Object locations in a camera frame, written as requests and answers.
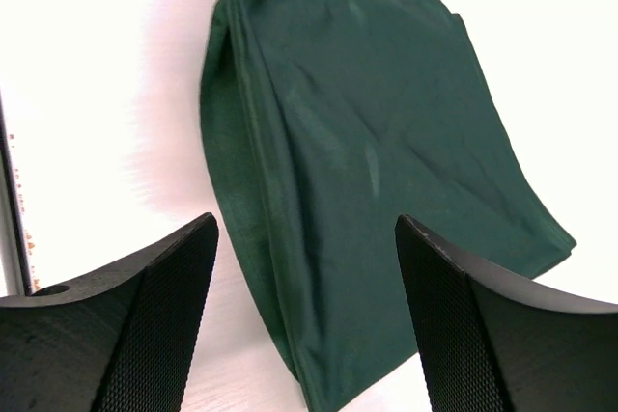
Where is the green cloth napkin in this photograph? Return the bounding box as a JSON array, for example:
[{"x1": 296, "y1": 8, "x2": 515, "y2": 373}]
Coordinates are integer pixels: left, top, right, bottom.
[{"x1": 200, "y1": 0, "x2": 576, "y2": 411}]

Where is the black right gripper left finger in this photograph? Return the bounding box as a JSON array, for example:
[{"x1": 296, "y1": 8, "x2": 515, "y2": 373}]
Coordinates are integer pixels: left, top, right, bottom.
[{"x1": 1, "y1": 213, "x2": 218, "y2": 412}]

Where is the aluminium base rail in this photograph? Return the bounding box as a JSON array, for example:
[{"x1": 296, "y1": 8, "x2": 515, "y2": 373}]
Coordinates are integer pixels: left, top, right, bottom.
[{"x1": 1, "y1": 111, "x2": 34, "y2": 296}]

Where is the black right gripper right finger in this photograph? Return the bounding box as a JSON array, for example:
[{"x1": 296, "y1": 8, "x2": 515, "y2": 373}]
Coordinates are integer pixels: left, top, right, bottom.
[{"x1": 395, "y1": 215, "x2": 617, "y2": 411}]

